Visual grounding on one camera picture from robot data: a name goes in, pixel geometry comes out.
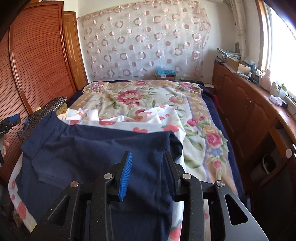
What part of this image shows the person's left hand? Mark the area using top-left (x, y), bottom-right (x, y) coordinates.
top-left (2, 138), bottom-right (10, 156)

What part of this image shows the cardboard box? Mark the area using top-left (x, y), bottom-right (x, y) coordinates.
top-left (225, 57), bottom-right (251, 75)

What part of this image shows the floral blanket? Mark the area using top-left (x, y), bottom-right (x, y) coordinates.
top-left (69, 80), bottom-right (240, 197)

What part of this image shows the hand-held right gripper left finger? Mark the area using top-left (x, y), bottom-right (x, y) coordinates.
top-left (32, 151), bottom-right (133, 241)

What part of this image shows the floral quilt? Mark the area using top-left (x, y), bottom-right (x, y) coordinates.
top-left (74, 79), bottom-right (247, 202)

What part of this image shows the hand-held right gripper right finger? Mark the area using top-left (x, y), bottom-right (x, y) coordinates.
top-left (164, 151), bottom-right (270, 241)

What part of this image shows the stack of folded cloths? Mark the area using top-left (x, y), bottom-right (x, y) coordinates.
top-left (216, 47), bottom-right (241, 62)

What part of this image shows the white plastic bottle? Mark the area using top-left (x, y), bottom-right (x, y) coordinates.
top-left (258, 69), bottom-right (271, 91)

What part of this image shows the sheer circle-patterned curtain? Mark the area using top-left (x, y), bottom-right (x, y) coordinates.
top-left (77, 7), bottom-right (212, 80)

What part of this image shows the wooden louvered wardrobe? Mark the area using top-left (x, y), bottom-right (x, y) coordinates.
top-left (0, 1), bottom-right (88, 181)

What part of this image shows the small white tissue pack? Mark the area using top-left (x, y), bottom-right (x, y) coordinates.
top-left (269, 95), bottom-right (288, 107)

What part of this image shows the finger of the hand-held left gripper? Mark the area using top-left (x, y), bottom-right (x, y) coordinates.
top-left (0, 113), bottom-right (22, 127)

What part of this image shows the blue plastic bag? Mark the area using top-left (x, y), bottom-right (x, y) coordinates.
top-left (155, 66), bottom-right (176, 80)

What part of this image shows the navy printed t-shirt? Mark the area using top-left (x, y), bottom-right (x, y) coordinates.
top-left (15, 112), bottom-right (184, 241)

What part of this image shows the dark ring-patterned folded cloth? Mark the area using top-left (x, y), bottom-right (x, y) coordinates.
top-left (17, 96), bottom-right (68, 143)

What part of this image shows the long wooden cabinet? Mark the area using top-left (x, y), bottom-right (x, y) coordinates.
top-left (211, 61), bottom-right (296, 186)

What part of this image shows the white patterned window curtain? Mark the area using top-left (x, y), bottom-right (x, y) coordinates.
top-left (229, 0), bottom-right (247, 58)

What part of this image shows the small waste bin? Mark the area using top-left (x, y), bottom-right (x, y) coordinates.
top-left (261, 154), bottom-right (277, 175)

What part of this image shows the wooden framed window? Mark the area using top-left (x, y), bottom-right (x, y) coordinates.
top-left (255, 0), bottom-right (296, 93)

